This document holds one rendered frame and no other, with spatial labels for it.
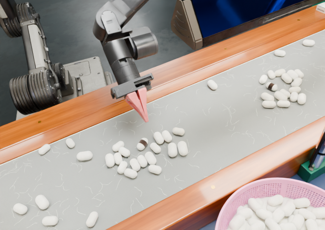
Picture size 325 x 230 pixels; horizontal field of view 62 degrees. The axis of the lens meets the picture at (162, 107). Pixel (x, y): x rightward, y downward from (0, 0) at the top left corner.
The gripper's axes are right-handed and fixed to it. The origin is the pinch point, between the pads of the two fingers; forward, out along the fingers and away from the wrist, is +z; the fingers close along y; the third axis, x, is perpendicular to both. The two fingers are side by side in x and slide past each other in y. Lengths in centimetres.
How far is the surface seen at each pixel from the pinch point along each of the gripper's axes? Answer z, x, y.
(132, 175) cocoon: 10.6, -0.9, -7.9
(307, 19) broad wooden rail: -12, 15, 71
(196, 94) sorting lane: -1.5, 11.0, 18.4
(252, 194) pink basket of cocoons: 23.3, -10.3, 12.4
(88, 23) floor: -130, 216, 21
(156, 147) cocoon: 7.3, 1.4, -0.2
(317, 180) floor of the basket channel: 29.2, -6.5, 30.3
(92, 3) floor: -168, 248, 39
